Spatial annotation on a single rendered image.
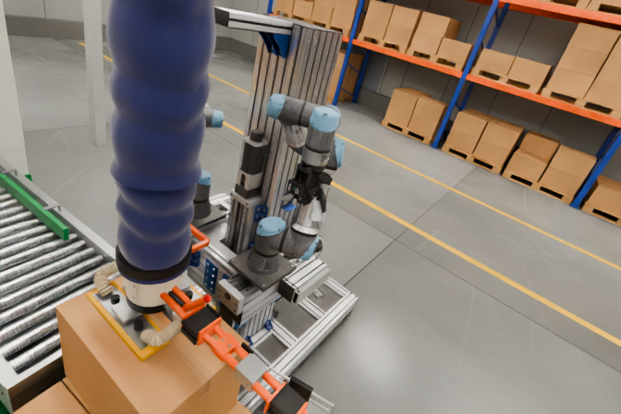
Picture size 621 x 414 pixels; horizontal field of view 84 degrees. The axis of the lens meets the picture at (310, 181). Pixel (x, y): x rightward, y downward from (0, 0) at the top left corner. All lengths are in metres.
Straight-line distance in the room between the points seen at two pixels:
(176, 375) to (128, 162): 0.75
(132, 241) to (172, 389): 0.51
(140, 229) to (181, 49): 0.50
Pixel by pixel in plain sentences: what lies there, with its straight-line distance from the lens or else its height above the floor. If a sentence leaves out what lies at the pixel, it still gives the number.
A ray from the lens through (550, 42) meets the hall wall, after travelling 8.92.
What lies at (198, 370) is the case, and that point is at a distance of 1.40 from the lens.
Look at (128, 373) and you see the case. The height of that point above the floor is 0.94.
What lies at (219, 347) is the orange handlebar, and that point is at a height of 1.19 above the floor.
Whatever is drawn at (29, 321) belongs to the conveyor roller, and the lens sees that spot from 2.16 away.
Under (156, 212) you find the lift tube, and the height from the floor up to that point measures 1.52.
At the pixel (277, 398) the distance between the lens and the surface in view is 1.06.
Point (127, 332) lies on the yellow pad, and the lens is 1.33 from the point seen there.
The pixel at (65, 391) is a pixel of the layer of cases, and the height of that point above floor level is 0.54.
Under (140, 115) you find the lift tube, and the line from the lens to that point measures 0.90.
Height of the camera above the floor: 2.11
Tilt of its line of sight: 27 degrees down
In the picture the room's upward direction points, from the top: 15 degrees clockwise
